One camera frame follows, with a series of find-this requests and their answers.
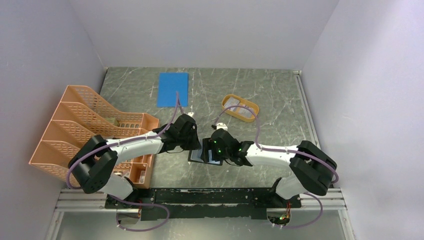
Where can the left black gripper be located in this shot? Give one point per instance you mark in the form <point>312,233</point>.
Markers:
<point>195,144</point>

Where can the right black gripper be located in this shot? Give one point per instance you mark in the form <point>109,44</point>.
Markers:
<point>217,156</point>

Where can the black card holder wallet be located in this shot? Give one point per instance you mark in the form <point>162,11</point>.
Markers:
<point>198,156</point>

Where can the yellow oval tray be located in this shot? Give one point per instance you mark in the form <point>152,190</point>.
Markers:
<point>243,101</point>

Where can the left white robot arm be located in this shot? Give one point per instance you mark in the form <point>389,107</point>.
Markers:
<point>93,165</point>

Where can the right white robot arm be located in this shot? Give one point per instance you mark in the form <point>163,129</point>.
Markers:
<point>310,169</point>

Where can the silver VIP card stack left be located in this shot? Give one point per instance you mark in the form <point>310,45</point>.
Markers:
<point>232,104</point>

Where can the blue flat mat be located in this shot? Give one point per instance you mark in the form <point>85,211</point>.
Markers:
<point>169,84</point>

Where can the orange mesh file rack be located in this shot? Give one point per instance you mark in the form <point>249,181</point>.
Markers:
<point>81,114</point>

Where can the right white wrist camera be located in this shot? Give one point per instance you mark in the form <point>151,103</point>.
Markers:
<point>220,125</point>

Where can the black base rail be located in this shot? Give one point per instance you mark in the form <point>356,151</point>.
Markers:
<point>197,203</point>

